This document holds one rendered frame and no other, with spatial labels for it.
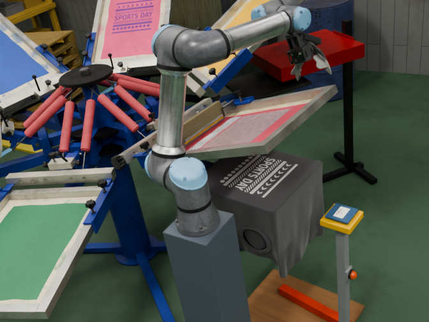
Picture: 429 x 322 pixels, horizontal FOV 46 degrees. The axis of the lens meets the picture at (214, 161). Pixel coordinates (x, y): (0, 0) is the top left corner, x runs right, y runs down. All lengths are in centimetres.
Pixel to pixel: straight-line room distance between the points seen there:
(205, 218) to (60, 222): 93
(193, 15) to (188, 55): 365
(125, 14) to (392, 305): 269
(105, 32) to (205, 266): 252
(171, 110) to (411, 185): 264
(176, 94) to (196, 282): 65
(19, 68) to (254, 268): 208
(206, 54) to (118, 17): 249
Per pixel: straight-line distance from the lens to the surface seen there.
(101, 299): 337
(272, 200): 222
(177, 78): 162
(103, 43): 385
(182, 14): 523
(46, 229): 239
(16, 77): 369
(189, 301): 191
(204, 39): 152
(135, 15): 393
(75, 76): 301
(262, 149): 189
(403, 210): 374
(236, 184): 235
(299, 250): 249
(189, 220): 166
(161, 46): 161
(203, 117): 249
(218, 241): 170
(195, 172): 159
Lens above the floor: 225
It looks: 30 degrees down
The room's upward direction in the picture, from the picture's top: 10 degrees counter-clockwise
